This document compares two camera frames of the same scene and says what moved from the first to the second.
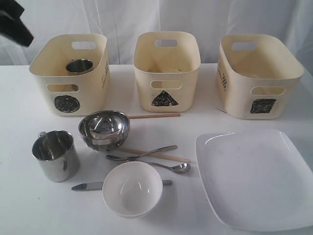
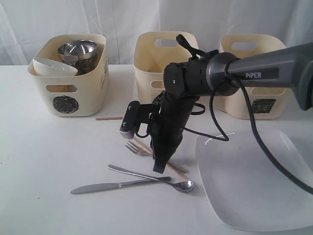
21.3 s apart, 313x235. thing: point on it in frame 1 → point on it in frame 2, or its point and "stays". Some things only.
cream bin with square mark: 257,84 stays
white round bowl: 132,189 → 43,67
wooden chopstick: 129,151 → 145,150
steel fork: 130,158 → 135,149
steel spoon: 180,168 → 183,186
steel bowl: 104,130 → 80,54
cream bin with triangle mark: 167,77 stays
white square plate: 259,180 stays
